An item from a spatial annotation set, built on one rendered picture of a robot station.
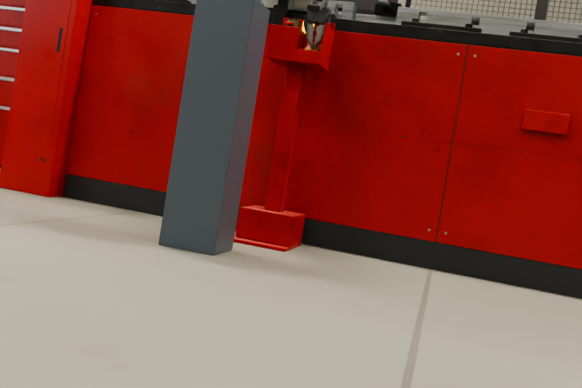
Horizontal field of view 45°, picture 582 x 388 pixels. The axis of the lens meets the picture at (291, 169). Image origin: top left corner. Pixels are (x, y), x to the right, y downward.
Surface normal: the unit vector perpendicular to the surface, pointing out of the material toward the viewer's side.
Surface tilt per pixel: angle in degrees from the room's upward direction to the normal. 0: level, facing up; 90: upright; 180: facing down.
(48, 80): 90
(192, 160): 90
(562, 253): 90
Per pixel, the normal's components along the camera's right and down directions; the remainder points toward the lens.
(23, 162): -0.27, -0.02
